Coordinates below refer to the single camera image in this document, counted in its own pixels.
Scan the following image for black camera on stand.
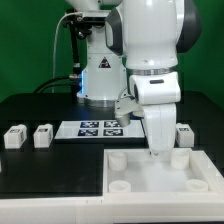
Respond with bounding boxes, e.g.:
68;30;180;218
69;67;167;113
63;10;109;40

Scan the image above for white cable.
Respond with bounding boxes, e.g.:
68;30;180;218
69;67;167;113
51;12;84;94

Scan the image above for white L-shaped obstacle fence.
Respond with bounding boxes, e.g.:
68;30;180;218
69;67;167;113
0;198;224;224

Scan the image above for black cables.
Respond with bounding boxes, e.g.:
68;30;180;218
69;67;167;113
32;75;83;94

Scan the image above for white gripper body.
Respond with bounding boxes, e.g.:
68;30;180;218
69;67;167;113
115;72;181;153

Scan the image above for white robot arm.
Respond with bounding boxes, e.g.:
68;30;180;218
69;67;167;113
66;0;201;153

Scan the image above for white square tabletop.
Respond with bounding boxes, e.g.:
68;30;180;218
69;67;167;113
103;148;224;202

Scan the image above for white plate with fiducial tags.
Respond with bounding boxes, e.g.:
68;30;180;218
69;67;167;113
55;120;144;140

